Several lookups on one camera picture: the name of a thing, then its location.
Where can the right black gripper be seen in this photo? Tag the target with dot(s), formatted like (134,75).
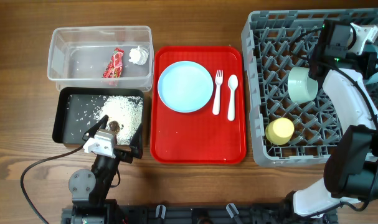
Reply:
(365,61)

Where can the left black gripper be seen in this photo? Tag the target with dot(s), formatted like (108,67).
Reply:
(134,146)

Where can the rice and food scraps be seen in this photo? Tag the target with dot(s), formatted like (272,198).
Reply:
(124,117)

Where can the red snack wrapper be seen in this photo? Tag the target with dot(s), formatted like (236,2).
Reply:
(115,67)

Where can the light blue plate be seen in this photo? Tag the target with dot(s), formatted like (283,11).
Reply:
(185,86)

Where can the white tissue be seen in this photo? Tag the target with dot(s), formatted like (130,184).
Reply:
(138,56)

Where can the green bowl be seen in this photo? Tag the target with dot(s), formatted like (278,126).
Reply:
(301,88)

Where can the white plastic fork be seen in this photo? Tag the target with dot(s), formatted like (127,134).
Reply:
(218,83)

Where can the yellow cup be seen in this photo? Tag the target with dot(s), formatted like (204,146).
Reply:
(279,131)

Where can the white plastic spoon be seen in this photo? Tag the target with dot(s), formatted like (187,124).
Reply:
(232,84)

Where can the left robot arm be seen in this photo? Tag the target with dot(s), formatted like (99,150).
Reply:
(89,187)

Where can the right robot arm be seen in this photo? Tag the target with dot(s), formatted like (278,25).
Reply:
(343,62)

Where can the black waste tray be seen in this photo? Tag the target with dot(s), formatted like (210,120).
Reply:
(79,109)

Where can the grey dishwasher rack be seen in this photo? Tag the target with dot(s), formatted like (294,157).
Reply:
(268,39)

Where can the red serving tray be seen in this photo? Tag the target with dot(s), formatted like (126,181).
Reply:
(200,137)

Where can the clear plastic bin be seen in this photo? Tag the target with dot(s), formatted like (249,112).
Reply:
(78,57)

